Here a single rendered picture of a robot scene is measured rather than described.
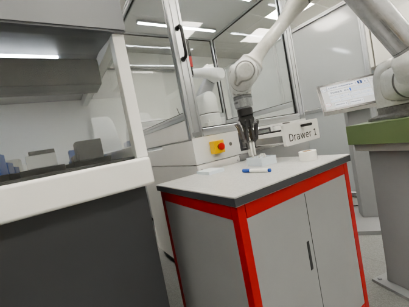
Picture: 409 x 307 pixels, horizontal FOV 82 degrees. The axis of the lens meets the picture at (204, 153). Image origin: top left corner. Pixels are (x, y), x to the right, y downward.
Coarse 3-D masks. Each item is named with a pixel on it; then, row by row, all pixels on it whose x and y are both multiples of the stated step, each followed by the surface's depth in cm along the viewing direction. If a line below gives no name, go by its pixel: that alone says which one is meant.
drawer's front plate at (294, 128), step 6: (306, 120) 125; (312, 120) 128; (282, 126) 115; (288, 126) 117; (294, 126) 119; (300, 126) 122; (306, 126) 125; (312, 126) 128; (282, 132) 116; (288, 132) 117; (294, 132) 119; (300, 132) 122; (312, 132) 127; (318, 132) 130; (282, 138) 117; (288, 138) 117; (294, 138) 119; (300, 138) 122; (306, 138) 124; (312, 138) 127; (288, 144) 116; (294, 144) 119
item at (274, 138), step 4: (276, 132) 122; (280, 132) 120; (260, 136) 131; (264, 136) 129; (268, 136) 126; (272, 136) 124; (276, 136) 122; (280, 136) 120; (256, 140) 134; (260, 140) 131; (264, 140) 129; (268, 140) 126; (272, 140) 124; (276, 140) 122; (280, 140) 120; (244, 144) 143; (256, 144) 135; (260, 144) 132; (264, 144) 130; (268, 144) 127; (272, 144) 125
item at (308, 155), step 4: (300, 152) 98; (304, 152) 97; (308, 152) 96; (312, 152) 96; (300, 156) 99; (304, 156) 97; (308, 156) 96; (312, 156) 96; (316, 156) 97; (300, 160) 99; (304, 160) 97; (308, 160) 96; (312, 160) 96
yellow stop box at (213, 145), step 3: (210, 141) 131; (213, 141) 128; (216, 141) 129; (219, 141) 130; (222, 141) 131; (210, 144) 131; (213, 144) 129; (216, 144) 129; (210, 147) 132; (213, 147) 129; (216, 147) 129; (213, 150) 130; (216, 150) 129; (219, 150) 130; (222, 150) 131; (213, 153) 130; (216, 153) 129
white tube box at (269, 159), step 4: (256, 156) 119; (268, 156) 110; (272, 156) 108; (248, 160) 115; (252, 160) 112; (256, 160) 109; (260, 160) 106; (264, 160) 106; (268, 160) 107; (272, 160) 108; (276, 160) 109; (248, 164) 116; (252, 164) 113; (256, 164) 110; (260, 164) 106; (264, 164) 106; (268, 164) 107
